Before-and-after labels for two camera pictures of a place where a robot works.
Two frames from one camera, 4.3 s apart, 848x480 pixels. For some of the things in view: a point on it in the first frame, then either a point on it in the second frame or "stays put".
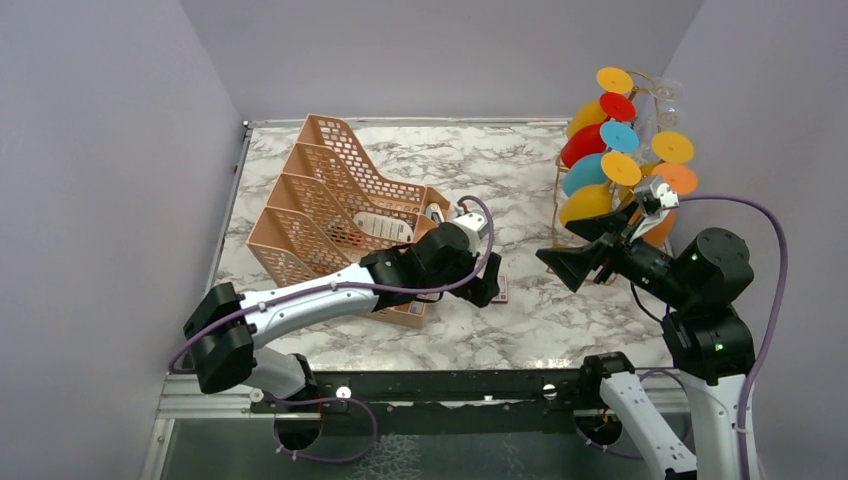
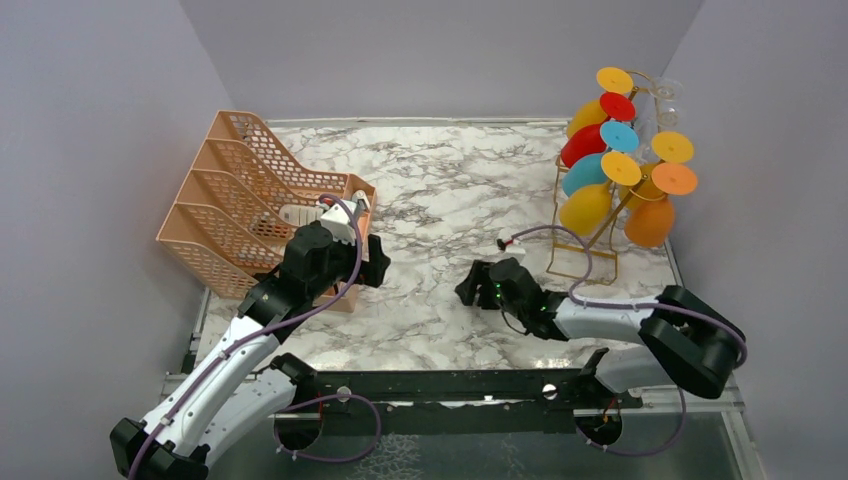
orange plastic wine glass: [679, 179] stays put
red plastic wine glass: [589, 140] stays put
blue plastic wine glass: [588, 169] stays put
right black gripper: [574, 263] to [478, 274]
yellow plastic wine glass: [595, 200] stays put
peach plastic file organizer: [326, 213] to [246, 213]
